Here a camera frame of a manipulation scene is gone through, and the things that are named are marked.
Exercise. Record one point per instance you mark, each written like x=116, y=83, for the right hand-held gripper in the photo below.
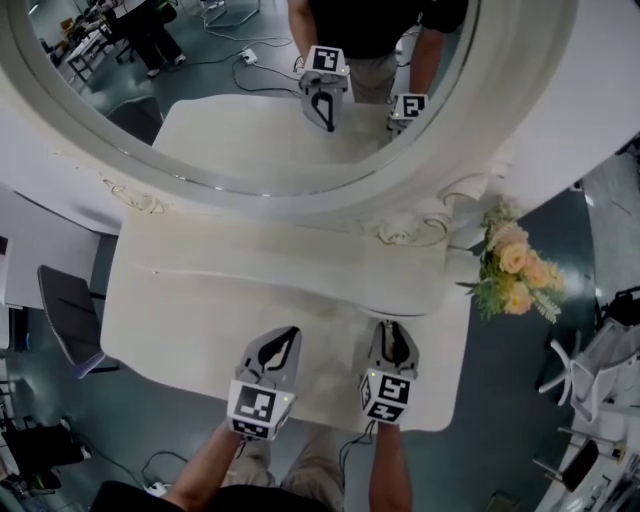
x=387, y=395

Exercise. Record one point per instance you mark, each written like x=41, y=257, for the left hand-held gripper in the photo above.
x=255, y=407

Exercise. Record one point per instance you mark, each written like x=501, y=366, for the white dressing table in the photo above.
x=200, y=320

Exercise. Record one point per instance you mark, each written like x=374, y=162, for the person's right forearm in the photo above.
x=385, y=465

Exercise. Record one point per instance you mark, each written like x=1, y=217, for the person's left forearm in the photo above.
x=210, y=470

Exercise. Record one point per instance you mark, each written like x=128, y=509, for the oval white framed mirror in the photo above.
x=225, y=135

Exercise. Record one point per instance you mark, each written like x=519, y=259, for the person's beige trousers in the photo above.
x=310, y=465

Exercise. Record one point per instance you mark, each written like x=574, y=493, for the person's black shirt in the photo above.
x=250, y=500

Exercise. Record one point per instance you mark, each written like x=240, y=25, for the peach flower bouquet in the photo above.
x=515, y=270

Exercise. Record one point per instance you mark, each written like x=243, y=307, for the white office chair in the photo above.
x=595, y=370

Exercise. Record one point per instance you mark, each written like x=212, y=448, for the blue chair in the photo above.
x=70, y=315

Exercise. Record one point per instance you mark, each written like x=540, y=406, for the dark wooden-legged chair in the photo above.
x=580, y=465

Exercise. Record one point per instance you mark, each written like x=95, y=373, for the black bag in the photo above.
x=40, y=450

